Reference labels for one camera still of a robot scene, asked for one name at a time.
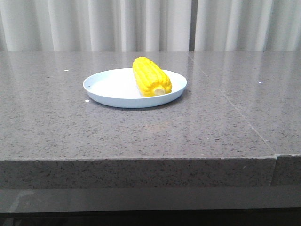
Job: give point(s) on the yellow corn cob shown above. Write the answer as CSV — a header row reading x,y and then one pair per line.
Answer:
x,y
150,78

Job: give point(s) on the light blue round plate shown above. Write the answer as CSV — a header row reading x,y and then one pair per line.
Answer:
x,y
118,88

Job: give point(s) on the white pleated curtain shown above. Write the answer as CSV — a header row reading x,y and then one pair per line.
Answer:
x,y
150,25

